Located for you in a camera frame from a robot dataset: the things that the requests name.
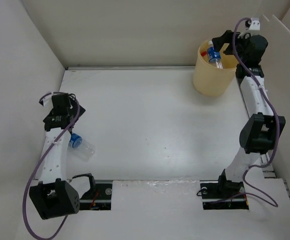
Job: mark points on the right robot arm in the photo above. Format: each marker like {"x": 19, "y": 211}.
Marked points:
{"x": 241, "y": 71}

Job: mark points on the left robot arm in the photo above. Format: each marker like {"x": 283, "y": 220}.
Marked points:
{"x": 53, "y": 196}

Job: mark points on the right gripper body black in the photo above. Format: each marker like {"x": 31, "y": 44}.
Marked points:
{"x": 241, "y": 43}

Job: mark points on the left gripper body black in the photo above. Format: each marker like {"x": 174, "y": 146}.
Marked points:
{"x": 74, "y": 110}

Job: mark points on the red label plastic bottle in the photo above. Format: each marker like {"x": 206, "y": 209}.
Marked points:
{"x": 203, "y": 54}

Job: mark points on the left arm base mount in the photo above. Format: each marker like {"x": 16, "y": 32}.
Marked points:
{"x": 99, "y": 200}

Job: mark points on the blue label bottle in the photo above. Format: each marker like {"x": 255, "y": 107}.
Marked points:
{"x": 80, "y": 148}
{"x": 214, "y": 57}

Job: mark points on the yellow plastic bin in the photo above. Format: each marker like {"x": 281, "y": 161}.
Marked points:
{"x": 210, "y": 80}

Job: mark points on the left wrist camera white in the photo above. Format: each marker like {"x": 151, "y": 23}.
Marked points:
{"x": 45, "y": 99}

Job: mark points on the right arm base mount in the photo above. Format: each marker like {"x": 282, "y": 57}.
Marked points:
{"x": 217, "y": 197}

